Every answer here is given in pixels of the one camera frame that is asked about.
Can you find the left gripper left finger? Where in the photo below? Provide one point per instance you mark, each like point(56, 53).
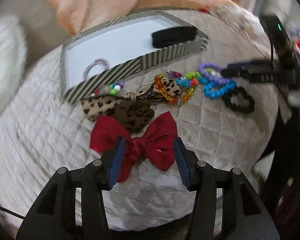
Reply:
point(71, 206)

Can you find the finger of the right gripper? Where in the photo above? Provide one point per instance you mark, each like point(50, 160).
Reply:
point(245, 74)
point(250, 65)

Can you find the small red tag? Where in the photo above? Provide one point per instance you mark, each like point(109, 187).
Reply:
point(203, 10)

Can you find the leopard print hair bow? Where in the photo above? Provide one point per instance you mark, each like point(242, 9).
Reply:
point(132, 110)

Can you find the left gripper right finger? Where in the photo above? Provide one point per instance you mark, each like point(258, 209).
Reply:
point(244, 216)

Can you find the cream quilted bedspread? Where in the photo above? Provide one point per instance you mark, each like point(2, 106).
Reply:
point(40, 132)

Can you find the striped shallow tray box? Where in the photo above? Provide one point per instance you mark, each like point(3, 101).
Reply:
point(114, 50)

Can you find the black scrunchie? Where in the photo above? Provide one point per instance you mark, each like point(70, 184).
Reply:
point(238, 100)

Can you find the white round satin cushion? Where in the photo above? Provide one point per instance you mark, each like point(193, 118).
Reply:
point(13, 55)

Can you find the red satin hair bow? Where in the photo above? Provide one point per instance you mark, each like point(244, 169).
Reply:
point(156, 144)

